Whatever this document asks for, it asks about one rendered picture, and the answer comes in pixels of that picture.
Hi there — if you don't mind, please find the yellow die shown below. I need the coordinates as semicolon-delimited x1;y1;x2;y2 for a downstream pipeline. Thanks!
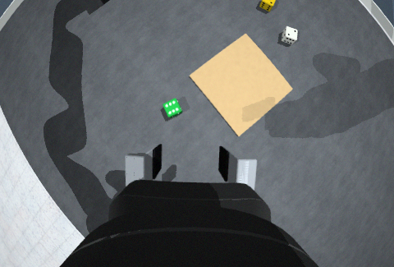
259;0;276;12

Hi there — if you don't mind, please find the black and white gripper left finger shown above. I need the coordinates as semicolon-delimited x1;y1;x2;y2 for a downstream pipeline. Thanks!
126;144;162;187

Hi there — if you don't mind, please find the green die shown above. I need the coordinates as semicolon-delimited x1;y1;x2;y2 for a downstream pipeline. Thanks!
163;99;182;118

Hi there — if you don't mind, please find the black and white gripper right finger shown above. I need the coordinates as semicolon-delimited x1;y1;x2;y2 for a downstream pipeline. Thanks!
218;146;257;190

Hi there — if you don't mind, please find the white die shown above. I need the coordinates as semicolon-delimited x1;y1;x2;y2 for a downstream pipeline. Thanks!
282;26;298;44

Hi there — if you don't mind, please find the tan flat mat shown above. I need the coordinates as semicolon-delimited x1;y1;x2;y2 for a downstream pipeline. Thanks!
190;34;293;136

